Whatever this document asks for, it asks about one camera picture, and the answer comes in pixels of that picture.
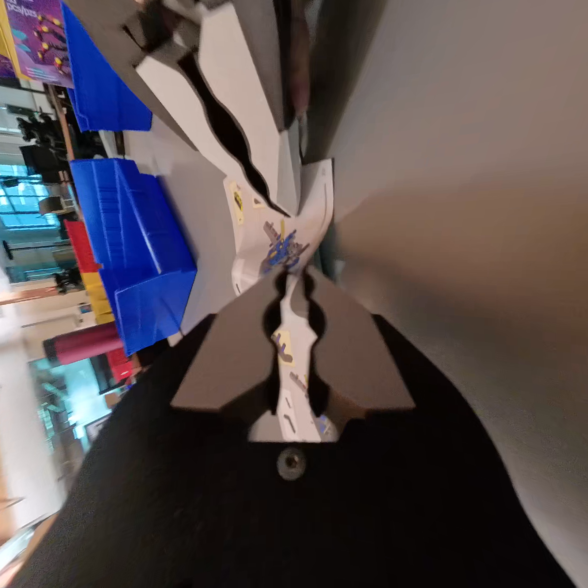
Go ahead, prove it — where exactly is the purple and yellow lego box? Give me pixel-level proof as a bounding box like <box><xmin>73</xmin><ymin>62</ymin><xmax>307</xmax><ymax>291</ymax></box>
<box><xmin>0</xmin><ymin>0</ymin><xmax>75</xmax><ymax>89</ymax></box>

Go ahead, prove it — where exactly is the blue plastic storage bin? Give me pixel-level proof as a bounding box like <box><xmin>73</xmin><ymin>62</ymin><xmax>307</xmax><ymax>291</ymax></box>
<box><xmin>69</xmin><ymin>156</ymin><xmax>198</xmax><ymax>356</ymax></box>
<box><xmin>60</xmin><ymin>0</ymin><xmax>153</xmax><ymax>134</ymax></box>

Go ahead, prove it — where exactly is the red plastic bin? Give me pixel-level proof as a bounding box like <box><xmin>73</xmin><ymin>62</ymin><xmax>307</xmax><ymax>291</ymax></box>
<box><xmin>107</xmin><ymin>348</ymin><xmax>135</xmax><ymax>383</ymax></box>
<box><xmin>64</xmin><ymin>220</ymin><xmax>101</xmax><ymax>273</ymax></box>

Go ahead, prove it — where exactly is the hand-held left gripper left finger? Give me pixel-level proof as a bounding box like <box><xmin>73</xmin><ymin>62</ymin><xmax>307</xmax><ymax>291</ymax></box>
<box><xmin>171</xmin><ymin>270</ymin><xmax>289</xmax><ymax>442</ymax></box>

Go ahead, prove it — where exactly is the black camera rig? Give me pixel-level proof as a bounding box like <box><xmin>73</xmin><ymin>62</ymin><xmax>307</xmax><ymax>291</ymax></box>
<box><xmin>16</xmin><ymin>112</ymin><xmax>70</xmax><ymax>184</ymax></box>

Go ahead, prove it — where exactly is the white lego instruction booklet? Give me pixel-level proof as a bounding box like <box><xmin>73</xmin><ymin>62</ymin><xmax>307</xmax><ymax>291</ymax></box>
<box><xmin>223</xmin><ymin>157</ymin><xmax>341</xmax><ymax>444</ymax></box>

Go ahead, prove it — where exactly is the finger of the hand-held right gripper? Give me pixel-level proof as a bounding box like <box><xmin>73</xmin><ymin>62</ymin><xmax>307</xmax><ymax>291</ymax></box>
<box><xmin>135</xmin><ymin>53</ymin><xmax>291</xmax><ymax>217</ymax></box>
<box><xmin>198</xmin><ymin>0</ymin><xmax>305</xmax><ymax>217</ymax></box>

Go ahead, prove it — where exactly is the yellow plastic bin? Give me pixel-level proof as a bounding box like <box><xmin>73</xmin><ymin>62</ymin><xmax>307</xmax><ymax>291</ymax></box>
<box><xmin>82</xmin><ymin>271</ymin><xmax>115</xmax><ymax>324</ymax></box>

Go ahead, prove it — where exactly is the maroon insulated bottle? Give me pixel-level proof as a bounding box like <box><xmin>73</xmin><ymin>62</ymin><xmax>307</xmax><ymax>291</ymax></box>
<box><xmin>43</xmin><ymin>323</ymin><xmax>124</xmax><ymax>367</ymax></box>

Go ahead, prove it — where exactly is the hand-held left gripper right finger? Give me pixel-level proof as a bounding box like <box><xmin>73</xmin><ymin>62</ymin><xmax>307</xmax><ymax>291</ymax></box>
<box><xmin>303</xmin><ymin>266</ymin><xmax>416</xmax><ymax>435</ymax></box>

